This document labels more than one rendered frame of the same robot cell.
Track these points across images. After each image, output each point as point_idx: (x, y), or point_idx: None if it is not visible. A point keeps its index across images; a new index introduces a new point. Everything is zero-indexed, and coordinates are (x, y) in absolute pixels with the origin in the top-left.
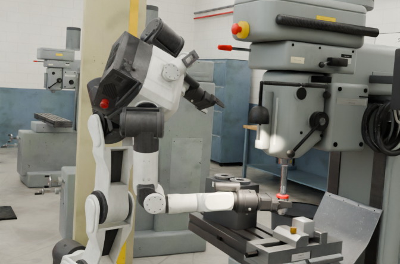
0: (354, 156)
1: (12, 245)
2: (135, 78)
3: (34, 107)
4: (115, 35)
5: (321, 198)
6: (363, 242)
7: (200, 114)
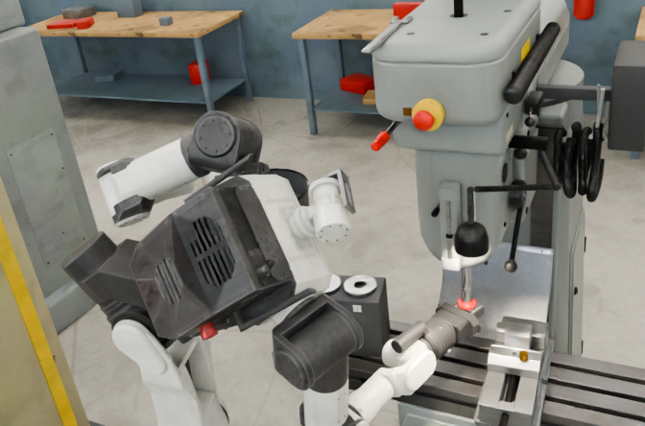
0: None
1: None
2: (283, 279)
3: None
4: None
5: (185, 110)
6: (542, 297)
7: (35, 90)
